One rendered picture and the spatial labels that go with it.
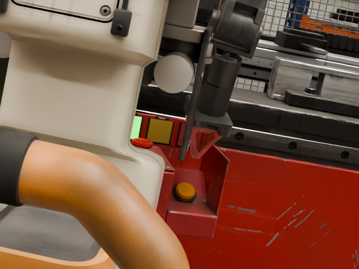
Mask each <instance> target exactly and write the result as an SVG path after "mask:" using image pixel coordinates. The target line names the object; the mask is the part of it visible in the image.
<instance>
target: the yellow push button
mask: <svg viewBox="0 0 359 269"><path fill-rule="evenodd" d="M195 194H196V190H195V189H194V187H193V186H192V185H191V184H189V183H186V182H182V183H179V184H178V185H177V186H176V188H175V195H176V196H177V198H178V199H180V200H182V201H185V202H187V201H191V200H192V199H193V198H194V196H195Z"/></svg>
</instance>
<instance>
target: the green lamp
mask: <svg viewBox="0 0 359 269"><path fill-rule="evenodd" d="M141 120H142V117H138V116H135V118H134V123H133V127H132V132H131V137H130V138H131V139H134V138H138V135H139V130H140V126H141Z"/></svg>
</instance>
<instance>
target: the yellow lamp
mask: <svg viewBox="0 0 359 269"><path fill-rule="evenodd" d="M172 126H173V122H171V121H164V120H156V119H152V118H151V119H150V125H149V130H148V134H147V139H148V140H150V141H152V142H156V143H164V144H169V140H170V134H171V129H172Z"/></svg>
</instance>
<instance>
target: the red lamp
mask: <svg viewBox="0 0 359 269"><path fill-rule="evenodd" d="M185 125H186V124H185V123H181V129H180V132H179V138H178V143H177V145H180V146H181V145H182V140H183V135H184V130H185ZM201 136H202V132H197V134H196V147H197V148H199V146H200V141H201Z"/></svg>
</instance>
